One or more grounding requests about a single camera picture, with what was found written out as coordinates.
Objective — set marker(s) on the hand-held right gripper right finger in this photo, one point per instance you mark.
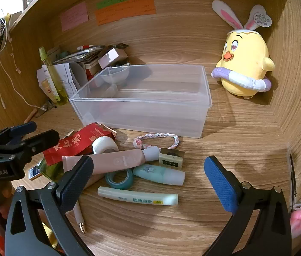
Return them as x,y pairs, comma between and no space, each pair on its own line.
220,186

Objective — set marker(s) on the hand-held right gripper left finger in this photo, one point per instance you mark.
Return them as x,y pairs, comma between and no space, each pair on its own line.
73,189

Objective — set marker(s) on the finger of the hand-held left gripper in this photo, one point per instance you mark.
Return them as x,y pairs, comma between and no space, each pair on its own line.
22,128
43,138

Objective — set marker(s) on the red foil packet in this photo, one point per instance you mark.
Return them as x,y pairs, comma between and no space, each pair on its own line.
67,144

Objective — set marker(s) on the white pen with gold tip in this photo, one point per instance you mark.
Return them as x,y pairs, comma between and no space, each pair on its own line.
79,218

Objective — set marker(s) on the small barcode label pack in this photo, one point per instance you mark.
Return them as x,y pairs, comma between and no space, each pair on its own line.
34,172

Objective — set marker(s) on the teal tape roll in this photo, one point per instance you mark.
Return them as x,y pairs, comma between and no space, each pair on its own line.
110,181

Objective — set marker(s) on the pink cosmetic tube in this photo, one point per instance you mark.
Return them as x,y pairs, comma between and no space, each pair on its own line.
118,161

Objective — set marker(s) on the white tape roll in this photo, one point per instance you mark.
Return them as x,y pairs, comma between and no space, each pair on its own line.
104,144

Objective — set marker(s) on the mahjong tile block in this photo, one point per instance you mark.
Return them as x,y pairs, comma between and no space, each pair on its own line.
171,158

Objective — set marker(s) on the mint green small bottle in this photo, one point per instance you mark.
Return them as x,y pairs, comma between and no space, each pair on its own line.
158,174

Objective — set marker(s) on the white and green tube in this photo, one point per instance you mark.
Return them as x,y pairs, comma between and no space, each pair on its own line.
137,196

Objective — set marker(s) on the clear plastic storage box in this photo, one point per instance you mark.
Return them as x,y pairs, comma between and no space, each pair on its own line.
139,112

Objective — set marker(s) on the wooden stick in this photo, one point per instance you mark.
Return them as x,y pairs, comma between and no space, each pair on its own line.
30,116

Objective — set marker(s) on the orange sunscreen bottle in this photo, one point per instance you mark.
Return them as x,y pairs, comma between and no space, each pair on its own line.
49,90

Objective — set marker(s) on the yellow-green spray bottle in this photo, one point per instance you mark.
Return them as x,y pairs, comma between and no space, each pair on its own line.
57,90

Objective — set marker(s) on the yellow packet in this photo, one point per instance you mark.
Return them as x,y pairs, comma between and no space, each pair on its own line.
49,236

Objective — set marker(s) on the white paper booklets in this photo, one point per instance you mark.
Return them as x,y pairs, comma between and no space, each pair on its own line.
65,74

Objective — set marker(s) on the red small boxes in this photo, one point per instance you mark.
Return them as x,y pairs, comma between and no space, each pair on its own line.
89,74

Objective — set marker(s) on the stack of cards and books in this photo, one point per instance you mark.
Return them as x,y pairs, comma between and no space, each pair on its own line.
81,56

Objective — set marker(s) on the red capped marker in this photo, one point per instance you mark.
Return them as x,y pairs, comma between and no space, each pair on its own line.
85,47

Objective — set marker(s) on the open pink cardboard box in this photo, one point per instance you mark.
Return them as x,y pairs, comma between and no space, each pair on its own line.
110,57

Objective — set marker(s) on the pink sticky note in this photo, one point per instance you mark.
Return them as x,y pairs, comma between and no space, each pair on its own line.
74,16

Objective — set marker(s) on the yellow chick plush toy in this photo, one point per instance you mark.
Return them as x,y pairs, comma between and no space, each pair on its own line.
246,58

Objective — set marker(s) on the orange sticky note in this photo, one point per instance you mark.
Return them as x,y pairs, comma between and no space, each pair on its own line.
126,12

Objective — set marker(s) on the green sticky note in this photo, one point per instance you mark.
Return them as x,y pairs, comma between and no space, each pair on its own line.
115,0

